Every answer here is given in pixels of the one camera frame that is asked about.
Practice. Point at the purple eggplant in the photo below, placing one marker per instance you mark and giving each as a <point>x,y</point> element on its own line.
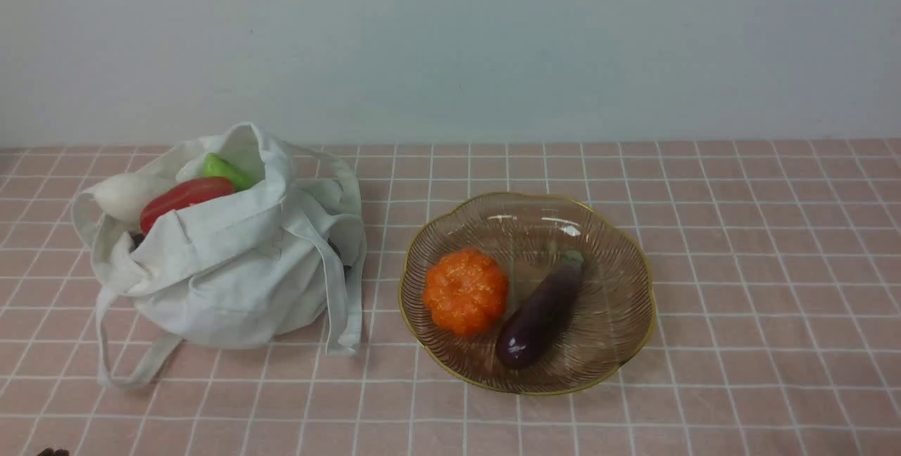
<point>534,327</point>

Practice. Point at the white cloth tote bag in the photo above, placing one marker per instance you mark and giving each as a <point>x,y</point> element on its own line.
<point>238,270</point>

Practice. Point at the green cucumber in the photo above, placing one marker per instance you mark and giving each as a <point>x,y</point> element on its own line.
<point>216,166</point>

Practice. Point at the red pepper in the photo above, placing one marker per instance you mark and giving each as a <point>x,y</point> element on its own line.
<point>186,194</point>

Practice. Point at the white radish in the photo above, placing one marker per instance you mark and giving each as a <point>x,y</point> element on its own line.
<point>126,195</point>

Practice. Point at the dark object at bottom edge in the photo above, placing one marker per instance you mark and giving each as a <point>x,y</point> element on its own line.
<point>51,451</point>

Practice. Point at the orange pumpkin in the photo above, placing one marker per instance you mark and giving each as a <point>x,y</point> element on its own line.
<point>466,292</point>

